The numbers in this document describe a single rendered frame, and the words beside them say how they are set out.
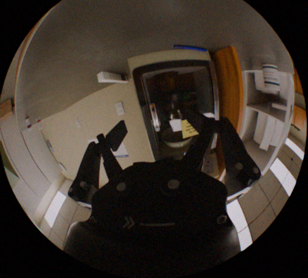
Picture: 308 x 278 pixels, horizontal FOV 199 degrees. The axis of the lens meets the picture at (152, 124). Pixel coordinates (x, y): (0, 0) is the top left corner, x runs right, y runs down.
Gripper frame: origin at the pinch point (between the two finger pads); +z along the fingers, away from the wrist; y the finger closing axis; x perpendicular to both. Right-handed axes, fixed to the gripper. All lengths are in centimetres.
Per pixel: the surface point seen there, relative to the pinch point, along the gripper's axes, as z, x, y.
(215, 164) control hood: 9.1, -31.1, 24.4
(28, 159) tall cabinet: -20, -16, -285
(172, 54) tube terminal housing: 15.8, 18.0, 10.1
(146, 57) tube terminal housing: 15.7, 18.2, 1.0
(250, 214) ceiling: -47, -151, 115
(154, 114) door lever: 9.3, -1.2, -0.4
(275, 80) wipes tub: 2, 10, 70
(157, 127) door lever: 9.0, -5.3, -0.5
